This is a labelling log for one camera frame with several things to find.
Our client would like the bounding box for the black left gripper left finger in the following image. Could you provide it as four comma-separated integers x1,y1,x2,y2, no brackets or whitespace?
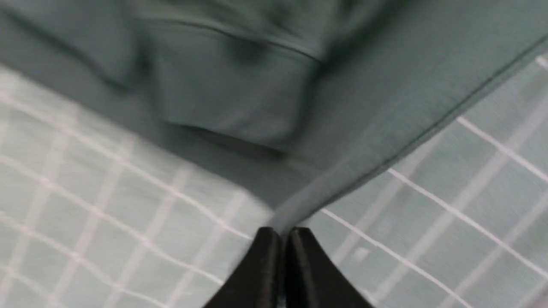
204,227,281,308

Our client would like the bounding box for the green long sleeve shirt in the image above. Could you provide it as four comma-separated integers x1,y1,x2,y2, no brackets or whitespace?
1,0,548,233

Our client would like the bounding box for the green checkered table cloth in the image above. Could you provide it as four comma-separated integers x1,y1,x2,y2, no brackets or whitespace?
0,55,548,308

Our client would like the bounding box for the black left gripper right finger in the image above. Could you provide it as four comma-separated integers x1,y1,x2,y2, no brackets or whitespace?
285,227,373,308

